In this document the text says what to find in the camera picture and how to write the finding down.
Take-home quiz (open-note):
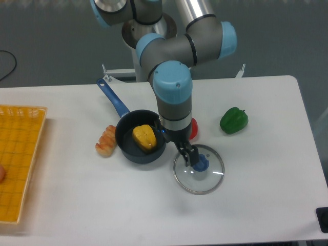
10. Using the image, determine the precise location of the black device at table edge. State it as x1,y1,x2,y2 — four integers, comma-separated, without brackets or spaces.
316,207,328,233

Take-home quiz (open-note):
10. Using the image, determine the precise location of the red toy bell pepper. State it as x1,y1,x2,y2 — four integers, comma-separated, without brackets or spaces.
189,118,198,140

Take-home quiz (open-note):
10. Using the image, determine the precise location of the glass lid with blue knob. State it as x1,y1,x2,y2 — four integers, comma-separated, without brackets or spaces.
173,144,225,195

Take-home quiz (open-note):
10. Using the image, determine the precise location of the green toy bell pepper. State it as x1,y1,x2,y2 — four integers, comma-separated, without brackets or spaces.
219,107,249,134

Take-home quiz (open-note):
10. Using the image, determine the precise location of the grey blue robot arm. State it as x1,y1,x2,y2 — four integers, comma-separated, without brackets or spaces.
90,1,237,166

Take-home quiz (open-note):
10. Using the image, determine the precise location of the black cable on floor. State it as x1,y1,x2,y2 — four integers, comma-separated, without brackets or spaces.
0,50,17,81

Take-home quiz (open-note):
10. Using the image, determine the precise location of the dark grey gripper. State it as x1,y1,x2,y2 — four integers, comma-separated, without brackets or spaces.
155,116,199,166

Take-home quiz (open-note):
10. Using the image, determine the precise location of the white bracket behind table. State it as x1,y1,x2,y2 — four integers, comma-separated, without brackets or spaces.
236,64,245,78

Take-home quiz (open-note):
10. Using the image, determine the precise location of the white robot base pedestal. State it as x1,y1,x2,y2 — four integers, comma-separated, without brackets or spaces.
101,12,178,83

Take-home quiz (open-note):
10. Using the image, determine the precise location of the dark pot with blue handle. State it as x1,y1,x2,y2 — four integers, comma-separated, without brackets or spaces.
97,79,166,164

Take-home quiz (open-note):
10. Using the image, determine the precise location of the orange toy shrimp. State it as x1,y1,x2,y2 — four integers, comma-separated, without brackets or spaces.
95,125,117,157

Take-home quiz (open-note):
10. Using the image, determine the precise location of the yellow woven basket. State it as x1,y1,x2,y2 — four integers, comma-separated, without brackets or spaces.
1,105,47,224

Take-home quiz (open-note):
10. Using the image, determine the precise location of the yellow toy bell pepper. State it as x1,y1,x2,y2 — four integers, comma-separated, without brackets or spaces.
132,125,157,153

